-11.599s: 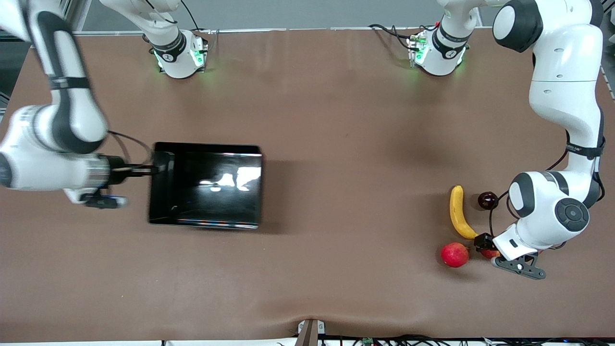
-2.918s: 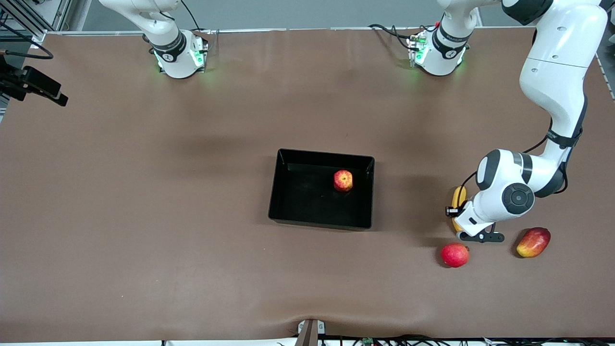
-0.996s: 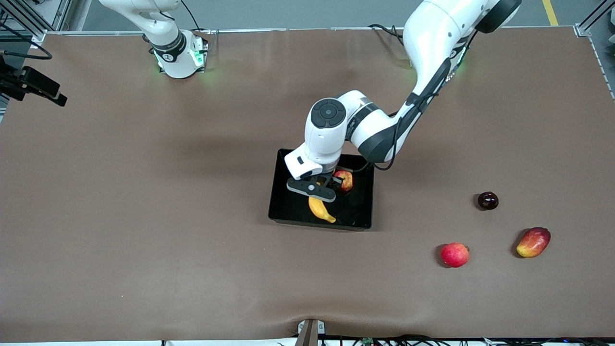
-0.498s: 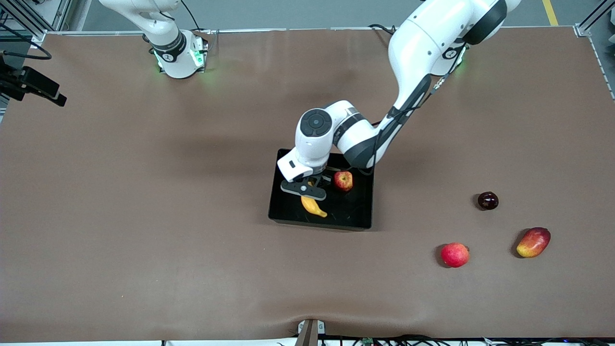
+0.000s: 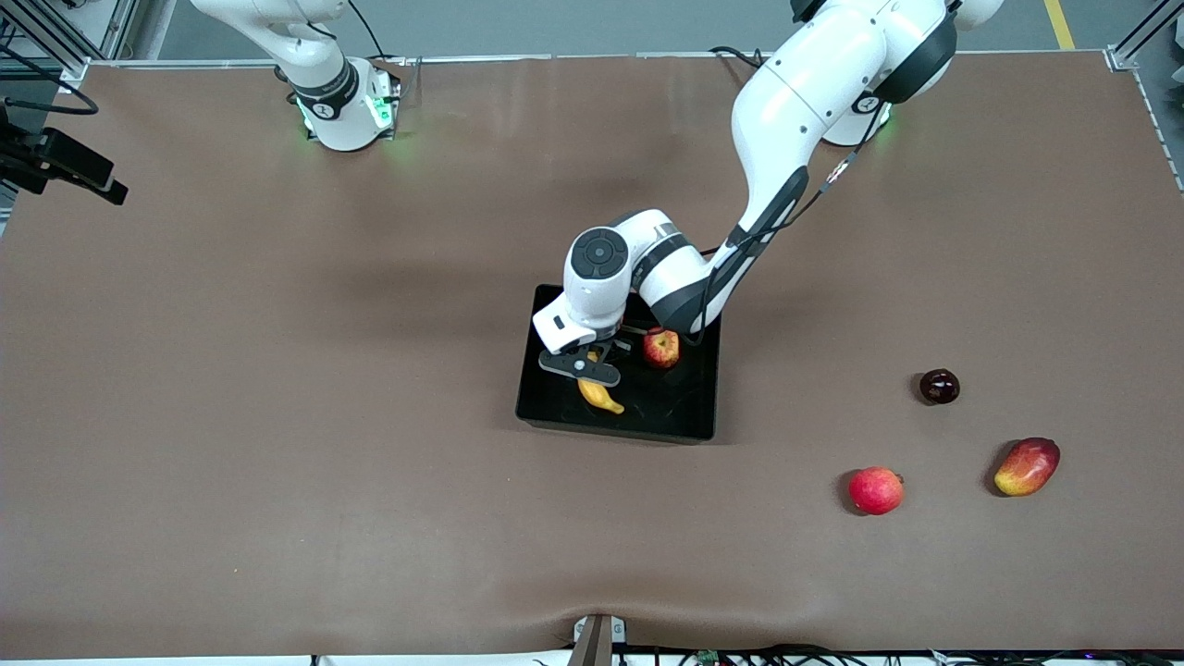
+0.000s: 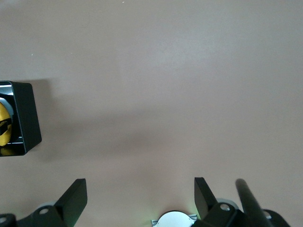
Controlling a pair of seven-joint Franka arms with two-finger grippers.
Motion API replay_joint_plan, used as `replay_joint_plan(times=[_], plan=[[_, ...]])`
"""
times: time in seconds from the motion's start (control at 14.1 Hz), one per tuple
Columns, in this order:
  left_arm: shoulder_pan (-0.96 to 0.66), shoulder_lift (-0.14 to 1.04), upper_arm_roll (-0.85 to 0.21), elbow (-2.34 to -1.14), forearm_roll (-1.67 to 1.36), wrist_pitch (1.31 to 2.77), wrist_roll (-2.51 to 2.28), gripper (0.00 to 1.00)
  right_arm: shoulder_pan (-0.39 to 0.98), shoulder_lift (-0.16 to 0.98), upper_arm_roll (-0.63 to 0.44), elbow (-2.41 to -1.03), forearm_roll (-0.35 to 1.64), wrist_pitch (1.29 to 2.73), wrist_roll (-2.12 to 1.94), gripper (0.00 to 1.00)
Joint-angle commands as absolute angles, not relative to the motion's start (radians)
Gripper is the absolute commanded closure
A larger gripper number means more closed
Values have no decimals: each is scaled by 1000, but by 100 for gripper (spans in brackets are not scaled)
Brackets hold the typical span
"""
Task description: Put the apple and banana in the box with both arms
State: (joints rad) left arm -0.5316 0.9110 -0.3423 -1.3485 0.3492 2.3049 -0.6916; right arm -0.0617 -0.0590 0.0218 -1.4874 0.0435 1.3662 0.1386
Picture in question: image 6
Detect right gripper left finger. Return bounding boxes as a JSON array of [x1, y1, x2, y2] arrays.
[[18, 178, 88, 227]]

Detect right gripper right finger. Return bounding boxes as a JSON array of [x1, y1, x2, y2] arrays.
[[190, 177, 247, 227]]

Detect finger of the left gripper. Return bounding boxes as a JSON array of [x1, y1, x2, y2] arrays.
[[0, 119, 12, 136]]

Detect yellow banana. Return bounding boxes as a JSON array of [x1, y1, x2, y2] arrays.
[[0, 101, 13, 146]]

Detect black plastic box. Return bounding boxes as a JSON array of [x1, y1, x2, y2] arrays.
[[0, 80, 43, 157]]

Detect brown table mat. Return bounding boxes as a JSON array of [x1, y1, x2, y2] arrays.
[[0, 0, 303, 227]]

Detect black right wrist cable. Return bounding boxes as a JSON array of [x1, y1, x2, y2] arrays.
[[235, 178, 273, 227]]

